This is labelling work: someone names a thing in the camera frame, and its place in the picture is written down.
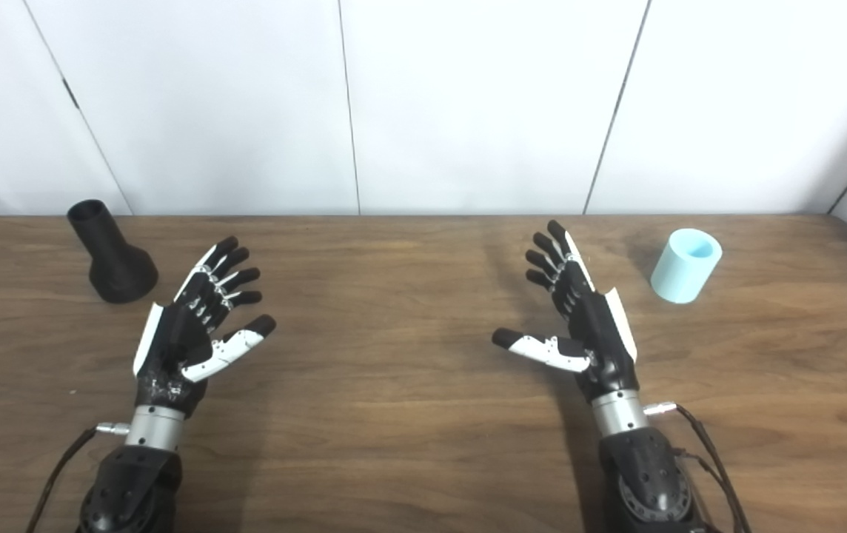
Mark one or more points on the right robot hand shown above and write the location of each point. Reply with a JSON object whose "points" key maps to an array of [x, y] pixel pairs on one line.
{"points": [[601, 333]]}

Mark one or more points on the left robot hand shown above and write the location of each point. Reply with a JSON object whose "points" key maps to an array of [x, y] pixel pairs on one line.
{"points": [[175, 333]]}

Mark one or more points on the black funnel-shaped nozzle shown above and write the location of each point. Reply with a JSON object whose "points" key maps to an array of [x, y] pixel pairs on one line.
{"points": [[116, 270]]}

